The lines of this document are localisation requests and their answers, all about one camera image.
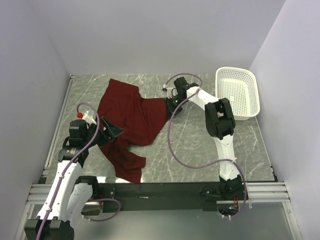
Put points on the white plastic perforated basket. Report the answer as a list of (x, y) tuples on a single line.
[(240, 87)]

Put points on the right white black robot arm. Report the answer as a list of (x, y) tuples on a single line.
[(220, 125)]

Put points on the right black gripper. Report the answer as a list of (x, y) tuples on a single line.
[(170, 109)]

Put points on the dark red t shirt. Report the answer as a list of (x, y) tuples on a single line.
[(142, 119)]

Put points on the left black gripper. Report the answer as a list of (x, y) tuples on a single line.
[(111, 131)]

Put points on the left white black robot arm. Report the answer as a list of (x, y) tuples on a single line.
[(70, 191)]

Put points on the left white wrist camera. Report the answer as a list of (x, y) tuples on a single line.
[(89, 116)]

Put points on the aluminium extrusion rail frame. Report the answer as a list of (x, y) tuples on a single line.
[(257, 193)]

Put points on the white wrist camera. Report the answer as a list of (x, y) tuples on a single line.
[(89, 116), (170, 91)]

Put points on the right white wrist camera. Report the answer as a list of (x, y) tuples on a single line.
[(170, 91)]

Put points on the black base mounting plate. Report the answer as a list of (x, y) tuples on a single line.
[(165, 196)]

